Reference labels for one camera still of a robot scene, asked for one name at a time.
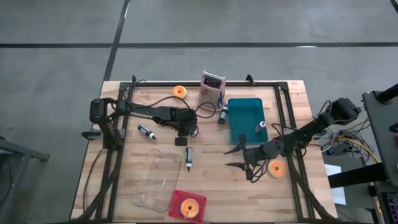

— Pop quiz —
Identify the metal box grater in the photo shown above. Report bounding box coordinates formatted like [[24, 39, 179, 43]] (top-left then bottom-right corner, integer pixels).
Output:
[[197, 70, 226, 110]]

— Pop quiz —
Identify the clear plastic container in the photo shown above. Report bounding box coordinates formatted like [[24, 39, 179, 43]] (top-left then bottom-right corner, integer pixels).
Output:
[[131, 148, 183, 214]]

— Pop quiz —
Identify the orange frosted donut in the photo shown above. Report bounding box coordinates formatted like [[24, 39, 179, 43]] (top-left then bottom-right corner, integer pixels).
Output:
[[172, 85, 187, 99], [267, 159, 286, 179], [180, 198, 200, 219]]

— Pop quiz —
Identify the black cart base beam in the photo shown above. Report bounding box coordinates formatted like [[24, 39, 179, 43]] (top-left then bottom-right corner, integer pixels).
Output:
[[328, 162, 388, 189]]

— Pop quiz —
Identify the white paper sheet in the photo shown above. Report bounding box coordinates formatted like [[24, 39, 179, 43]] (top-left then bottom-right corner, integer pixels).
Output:
[[324, 164, 347, 206]]

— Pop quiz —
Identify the teal plastic bin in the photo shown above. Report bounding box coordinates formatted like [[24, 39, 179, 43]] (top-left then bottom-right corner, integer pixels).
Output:
[[228, 97, 269, 146]]

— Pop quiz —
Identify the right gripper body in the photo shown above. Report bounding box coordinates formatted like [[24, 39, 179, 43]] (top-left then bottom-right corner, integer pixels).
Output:
[[238, 133, 272, 181]]

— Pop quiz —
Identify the black aluminium table frame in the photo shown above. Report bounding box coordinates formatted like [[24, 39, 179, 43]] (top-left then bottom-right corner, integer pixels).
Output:
[[76, 74, 340, 223]]

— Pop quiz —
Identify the grey equipment cart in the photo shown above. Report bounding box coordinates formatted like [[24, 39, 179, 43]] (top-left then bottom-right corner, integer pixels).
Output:
[[361, 83, 398, 187]]

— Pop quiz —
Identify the grey marker pen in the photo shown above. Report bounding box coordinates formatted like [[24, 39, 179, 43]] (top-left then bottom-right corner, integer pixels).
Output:
[[185, 147, 194, 172]]

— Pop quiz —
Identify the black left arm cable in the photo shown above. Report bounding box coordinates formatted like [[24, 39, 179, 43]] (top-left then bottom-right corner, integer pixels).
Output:
[[141, 95, 217, 120]]

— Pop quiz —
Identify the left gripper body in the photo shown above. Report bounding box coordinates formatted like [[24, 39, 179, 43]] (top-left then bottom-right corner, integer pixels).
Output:
[[169, 107, 200, 138]]

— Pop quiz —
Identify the grey metal stand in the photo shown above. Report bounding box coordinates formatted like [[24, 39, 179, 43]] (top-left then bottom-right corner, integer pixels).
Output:
[[0, 136, 51, 224]]

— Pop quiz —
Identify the red plastic basket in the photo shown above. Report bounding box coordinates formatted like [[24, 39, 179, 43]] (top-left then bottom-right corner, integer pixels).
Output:
[[168, 189, 208, 224]]

